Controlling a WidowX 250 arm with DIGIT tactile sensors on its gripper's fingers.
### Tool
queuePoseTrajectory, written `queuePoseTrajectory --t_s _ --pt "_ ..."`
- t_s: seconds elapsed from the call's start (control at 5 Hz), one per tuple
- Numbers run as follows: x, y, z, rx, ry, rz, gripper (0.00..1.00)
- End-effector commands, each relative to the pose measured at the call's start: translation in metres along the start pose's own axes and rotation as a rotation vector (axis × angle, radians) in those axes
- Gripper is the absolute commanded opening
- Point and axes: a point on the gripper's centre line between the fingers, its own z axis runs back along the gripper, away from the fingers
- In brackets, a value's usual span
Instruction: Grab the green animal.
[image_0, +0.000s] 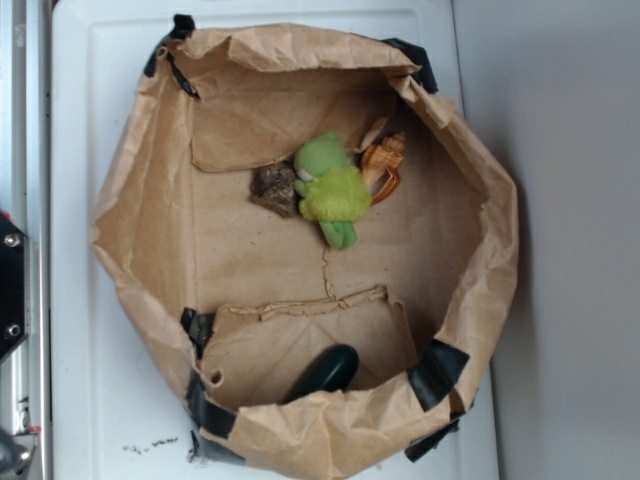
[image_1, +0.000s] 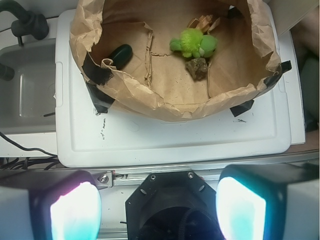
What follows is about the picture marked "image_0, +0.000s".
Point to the green plush animal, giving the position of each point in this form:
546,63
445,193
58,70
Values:
332,191

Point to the orange striped seashell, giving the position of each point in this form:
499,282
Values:
380,165

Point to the brown paper bag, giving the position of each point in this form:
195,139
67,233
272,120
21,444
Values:
234,302

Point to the dark green smooth stone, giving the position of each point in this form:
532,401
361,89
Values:
331,371

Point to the white plastic tray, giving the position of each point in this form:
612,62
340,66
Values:
112,415

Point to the black corner bracket plate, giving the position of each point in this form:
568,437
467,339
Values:
12,287

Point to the aluminium frame rail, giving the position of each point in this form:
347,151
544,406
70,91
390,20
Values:
25,188

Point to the silver corner bracket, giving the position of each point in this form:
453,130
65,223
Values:
17,454

